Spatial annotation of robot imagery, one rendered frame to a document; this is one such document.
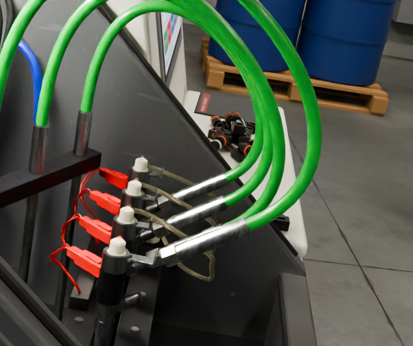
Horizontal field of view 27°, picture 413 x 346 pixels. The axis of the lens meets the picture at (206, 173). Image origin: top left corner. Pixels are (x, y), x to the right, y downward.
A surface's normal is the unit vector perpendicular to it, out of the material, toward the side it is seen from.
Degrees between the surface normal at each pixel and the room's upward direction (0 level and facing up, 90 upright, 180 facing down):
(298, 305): 0
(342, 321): 0
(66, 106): 90
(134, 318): 0
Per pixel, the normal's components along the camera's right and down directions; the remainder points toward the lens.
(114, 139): -0.03, 0.37
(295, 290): 0.18, -0.91
